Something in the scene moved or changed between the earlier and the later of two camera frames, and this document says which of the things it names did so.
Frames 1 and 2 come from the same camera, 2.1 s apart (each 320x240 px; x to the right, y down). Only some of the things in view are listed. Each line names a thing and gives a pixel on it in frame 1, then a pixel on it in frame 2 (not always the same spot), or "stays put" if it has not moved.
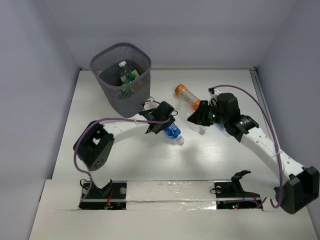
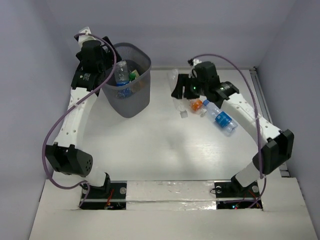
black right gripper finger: x=200 y=116 -> x=184 y=80
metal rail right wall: x=259 y=95 stays put
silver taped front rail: x=171 y=195 stays put
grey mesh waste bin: x=124 y=71 stays put
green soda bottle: x=131 y=76 stays put
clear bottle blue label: x=173 y=131 -> x=121 y=75
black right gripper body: x=215 y=116 -> x=197 y=88
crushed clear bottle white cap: x=184 y=113 -> x=182 y=104
